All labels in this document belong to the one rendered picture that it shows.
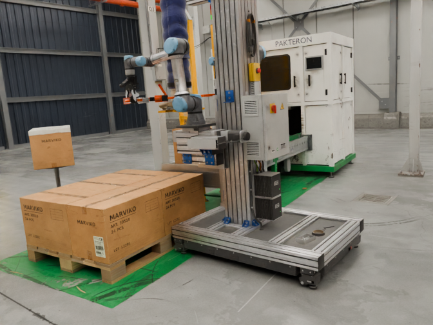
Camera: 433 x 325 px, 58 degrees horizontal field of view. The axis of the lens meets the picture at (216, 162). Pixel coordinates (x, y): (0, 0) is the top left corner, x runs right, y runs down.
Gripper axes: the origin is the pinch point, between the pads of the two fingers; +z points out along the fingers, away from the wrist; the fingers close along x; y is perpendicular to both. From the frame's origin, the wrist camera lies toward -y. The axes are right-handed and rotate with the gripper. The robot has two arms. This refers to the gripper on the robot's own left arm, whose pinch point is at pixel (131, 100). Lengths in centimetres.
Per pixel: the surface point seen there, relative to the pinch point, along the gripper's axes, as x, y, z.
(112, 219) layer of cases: -31, -53, 80
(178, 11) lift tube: -10, 55, -73
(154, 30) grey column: 101, 131, -80
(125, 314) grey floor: -71, -80, 126
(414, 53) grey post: -136, 359, -34
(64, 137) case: 126, 12, 34
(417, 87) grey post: -140, 359, 9
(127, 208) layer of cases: -29, -38, 77
